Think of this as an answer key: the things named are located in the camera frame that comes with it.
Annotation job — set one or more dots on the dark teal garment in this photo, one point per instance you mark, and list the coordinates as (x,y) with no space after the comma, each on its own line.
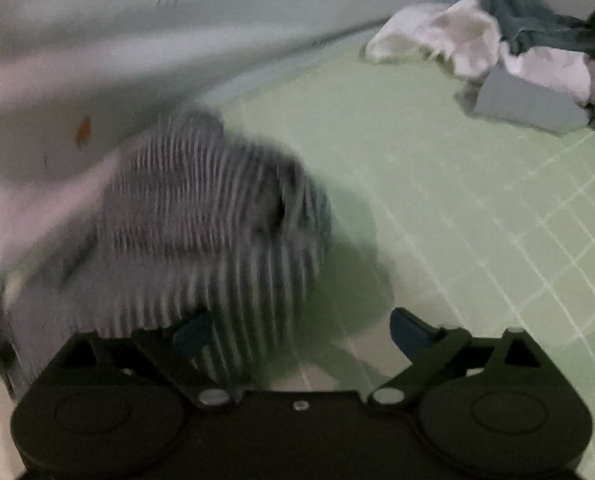
(527,20)

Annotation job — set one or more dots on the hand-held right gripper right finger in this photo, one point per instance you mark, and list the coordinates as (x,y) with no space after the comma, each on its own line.
(408,332)

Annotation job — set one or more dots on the white garment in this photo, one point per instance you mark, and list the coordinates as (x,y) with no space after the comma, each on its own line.
(457,35)

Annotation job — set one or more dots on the carrot print light blue sheet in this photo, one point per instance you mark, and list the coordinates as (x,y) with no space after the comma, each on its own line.
(127,35)

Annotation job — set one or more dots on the blue plaid shirt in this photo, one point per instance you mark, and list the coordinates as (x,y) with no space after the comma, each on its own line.
(202,220)

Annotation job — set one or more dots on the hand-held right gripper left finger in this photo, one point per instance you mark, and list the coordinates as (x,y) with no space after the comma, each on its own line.
(191,335)

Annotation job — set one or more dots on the grey folded garment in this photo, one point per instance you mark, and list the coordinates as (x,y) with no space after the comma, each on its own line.
(522,101)

